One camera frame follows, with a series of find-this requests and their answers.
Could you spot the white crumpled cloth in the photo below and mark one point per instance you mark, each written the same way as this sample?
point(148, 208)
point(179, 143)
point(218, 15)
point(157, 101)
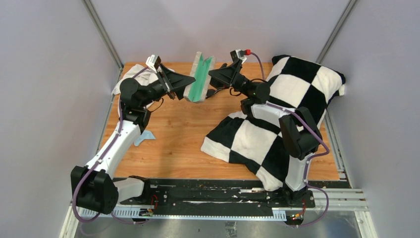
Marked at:
point(141, 74)

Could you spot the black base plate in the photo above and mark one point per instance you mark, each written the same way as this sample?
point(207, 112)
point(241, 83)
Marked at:
point(219, 198)

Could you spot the left aluminium frame post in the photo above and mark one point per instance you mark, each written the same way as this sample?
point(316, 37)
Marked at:
point(90, 8)

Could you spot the right aluminium frame post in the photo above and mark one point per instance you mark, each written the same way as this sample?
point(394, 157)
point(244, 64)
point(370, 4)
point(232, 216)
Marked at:
point(336, 30)

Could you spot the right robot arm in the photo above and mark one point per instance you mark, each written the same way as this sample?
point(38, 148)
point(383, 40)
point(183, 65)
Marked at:
point(274, 142)

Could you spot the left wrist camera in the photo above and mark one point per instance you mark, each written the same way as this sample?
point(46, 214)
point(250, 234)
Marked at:
point(153, 62)

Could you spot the light blue lens cloth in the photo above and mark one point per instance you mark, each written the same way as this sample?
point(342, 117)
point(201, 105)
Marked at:
point(145, 135)

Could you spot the grey glasses case green lining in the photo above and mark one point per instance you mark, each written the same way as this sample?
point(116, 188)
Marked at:
point(197, 91)

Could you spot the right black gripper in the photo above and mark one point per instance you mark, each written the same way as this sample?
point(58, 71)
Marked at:
point(225, 77)

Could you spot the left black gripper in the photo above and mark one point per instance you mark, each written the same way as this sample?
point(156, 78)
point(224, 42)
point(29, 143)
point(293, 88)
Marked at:
point(167, 84)

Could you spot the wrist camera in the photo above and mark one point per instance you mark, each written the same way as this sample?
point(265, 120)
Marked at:
point(153, 62)
point(239, 55)

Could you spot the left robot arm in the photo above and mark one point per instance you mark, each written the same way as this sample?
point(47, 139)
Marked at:
point(93, 187)

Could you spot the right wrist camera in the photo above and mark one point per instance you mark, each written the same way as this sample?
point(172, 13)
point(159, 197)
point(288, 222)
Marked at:
point(239, 55)

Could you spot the aluminium frame post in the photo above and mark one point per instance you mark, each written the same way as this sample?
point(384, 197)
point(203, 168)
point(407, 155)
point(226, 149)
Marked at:
point(336, 30)
point(90, 8)

